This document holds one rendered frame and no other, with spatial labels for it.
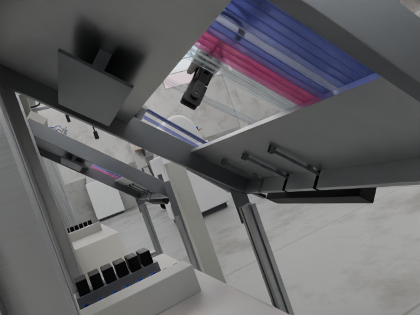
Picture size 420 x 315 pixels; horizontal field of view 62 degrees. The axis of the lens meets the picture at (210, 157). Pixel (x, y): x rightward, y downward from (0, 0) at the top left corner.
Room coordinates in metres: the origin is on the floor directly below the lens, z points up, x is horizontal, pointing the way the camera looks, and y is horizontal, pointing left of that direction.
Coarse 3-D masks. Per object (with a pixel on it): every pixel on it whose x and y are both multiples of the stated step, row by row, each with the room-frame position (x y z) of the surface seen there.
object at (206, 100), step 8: (168, 80) 0.62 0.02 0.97; (176, 88) 0.63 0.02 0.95; (184, 88) 0.63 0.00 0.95; (208, 96) 0.64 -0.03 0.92; (208, 104) 0.65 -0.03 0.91; (216, 104) 0.65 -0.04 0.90; (224, 104) 0.65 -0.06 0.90; (224, 112) 0.66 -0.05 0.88; (232, 112) 0.65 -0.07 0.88; (240, 112) 0.66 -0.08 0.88; (240, 120) 0.67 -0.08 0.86; (248, 120) 0.66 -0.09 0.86; (256, 120) 0.67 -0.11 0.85
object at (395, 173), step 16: (400, 160) 0.55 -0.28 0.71; (416, 160) 0.53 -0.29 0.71; (272, 176) 0.89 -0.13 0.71; (288, 176) 0.84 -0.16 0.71; (304, 176) 0.77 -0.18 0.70; (320, 176) 0.72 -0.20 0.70; (336, 176) 0.67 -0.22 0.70; (352, 176) 0.63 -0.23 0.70; (368, 176) 0.60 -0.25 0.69; (384, 176) 0.57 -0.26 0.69; (400, 176) 0.54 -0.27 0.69; (416, 176) 0.52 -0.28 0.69; (256, 192) 0.94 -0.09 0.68
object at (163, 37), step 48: (0, 0) 0.52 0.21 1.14; (48, 0) 0.47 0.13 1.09; (96, 0) 0.43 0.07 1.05; (144, 0) 0.40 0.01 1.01; (192, 0) 0.37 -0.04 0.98; (0, 48) 0.71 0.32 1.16; (48, 48) 0.62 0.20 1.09; (96, 48) 0.56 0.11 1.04; (144, 48) 0.51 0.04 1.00; (96, 96) 0.66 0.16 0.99; (144, 96) 0.68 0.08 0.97
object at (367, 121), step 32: (320, 96) 0.48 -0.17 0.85; (352, 96) 0.44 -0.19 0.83; (384, 96) 0.41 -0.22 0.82; (256, 128) 0.64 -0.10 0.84; (288, 128) 0.59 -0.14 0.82; (320, 128) 0.55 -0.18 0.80; (352, 128) 0.51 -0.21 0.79; (384, 128) 0.48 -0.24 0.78; (416, 128) 0.45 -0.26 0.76; (224, 160) 0.89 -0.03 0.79; (256, 160) 0.81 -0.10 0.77; (320, 160) 0.67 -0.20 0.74; (352, 160) 0.62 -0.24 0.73; (384, 160) 0.58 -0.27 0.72
